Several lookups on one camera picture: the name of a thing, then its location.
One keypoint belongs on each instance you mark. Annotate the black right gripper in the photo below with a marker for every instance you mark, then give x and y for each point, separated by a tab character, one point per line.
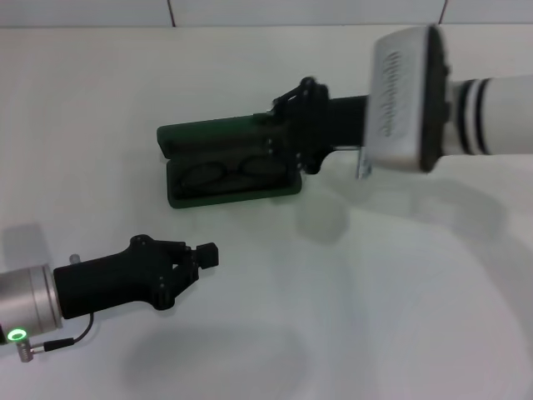
333	125

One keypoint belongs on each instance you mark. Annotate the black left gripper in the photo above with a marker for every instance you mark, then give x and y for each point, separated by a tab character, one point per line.
108	283

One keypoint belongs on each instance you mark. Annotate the black glasses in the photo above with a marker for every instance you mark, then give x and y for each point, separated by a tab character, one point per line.
232	171

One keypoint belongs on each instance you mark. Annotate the green glasses case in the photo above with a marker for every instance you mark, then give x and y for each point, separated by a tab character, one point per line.
195	133

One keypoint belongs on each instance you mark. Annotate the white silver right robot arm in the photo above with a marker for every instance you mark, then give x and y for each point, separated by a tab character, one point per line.
508	112

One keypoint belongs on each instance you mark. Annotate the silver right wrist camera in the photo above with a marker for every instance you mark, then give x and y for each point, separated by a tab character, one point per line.
395	104

